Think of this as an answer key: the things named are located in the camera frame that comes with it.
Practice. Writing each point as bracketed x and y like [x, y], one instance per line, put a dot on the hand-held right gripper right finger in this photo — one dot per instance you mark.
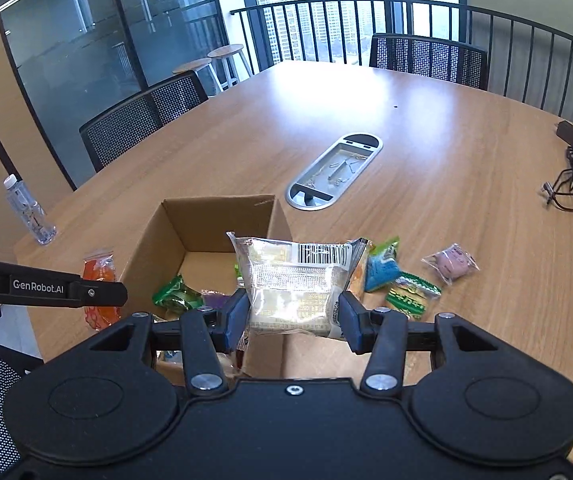
[349, 321]

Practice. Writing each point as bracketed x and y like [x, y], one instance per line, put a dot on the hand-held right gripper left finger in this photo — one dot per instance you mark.
[236, 319]

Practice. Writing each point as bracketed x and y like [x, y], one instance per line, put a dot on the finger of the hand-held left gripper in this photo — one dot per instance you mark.
[109, 293]

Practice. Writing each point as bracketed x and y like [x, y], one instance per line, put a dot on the orange snack packet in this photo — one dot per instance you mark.
[99, 272]

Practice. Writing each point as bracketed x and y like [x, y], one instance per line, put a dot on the purple snack packet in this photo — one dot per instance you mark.
[215, 301]

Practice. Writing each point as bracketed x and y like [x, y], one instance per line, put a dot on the clear white cake packet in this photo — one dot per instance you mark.
[291, 285]

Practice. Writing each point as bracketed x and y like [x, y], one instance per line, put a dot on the cardboard box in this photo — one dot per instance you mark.
[216, 220]

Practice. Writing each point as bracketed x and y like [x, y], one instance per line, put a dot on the red snack bar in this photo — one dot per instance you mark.
[240, 360]

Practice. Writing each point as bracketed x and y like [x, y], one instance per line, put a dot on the orange beige snack bar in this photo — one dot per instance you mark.
[361, 275]

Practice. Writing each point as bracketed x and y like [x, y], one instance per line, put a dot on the green striped snack packet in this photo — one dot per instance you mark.
[406, 305]
[419, 285]

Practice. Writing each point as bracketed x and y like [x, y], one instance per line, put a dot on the blue snack packet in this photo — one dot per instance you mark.
[384, 270]

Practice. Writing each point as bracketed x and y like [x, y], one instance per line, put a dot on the clear plastic water bottle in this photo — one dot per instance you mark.
[31, 212]

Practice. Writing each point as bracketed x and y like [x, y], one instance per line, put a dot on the black mesh office chair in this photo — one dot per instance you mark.
[426, 60]
[1, 395]
[126, 125]

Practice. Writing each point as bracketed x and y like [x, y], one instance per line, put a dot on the pink candy packet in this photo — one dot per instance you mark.
[451, 262]

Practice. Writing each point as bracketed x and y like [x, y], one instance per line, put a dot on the round wooden stool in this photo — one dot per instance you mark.
[226, 51]
[194, 65]

